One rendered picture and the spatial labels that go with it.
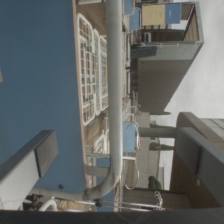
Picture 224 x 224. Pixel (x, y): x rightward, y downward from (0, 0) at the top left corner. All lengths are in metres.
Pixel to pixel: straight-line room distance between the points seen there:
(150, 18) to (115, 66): 9.48
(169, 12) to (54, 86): 9.69
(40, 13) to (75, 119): 0.16
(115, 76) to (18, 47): 0.16
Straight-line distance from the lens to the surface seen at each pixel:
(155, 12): 9.80
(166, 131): 9.90
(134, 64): 10.42
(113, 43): 0.23
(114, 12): 0.24
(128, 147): 3.67
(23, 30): 0.28
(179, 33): 12.23
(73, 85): 0.24
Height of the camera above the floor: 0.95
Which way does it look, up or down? 10 degrees down
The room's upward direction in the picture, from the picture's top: 91 degrees clockwise
